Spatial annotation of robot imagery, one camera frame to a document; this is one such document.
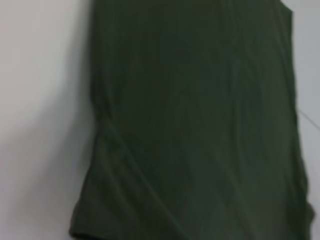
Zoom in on dark green shirt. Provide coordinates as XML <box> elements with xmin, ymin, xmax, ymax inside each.
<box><xmin>68</xmin><ymin>0</ymin><xmax>318</xmax><ymax>240</ymax></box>

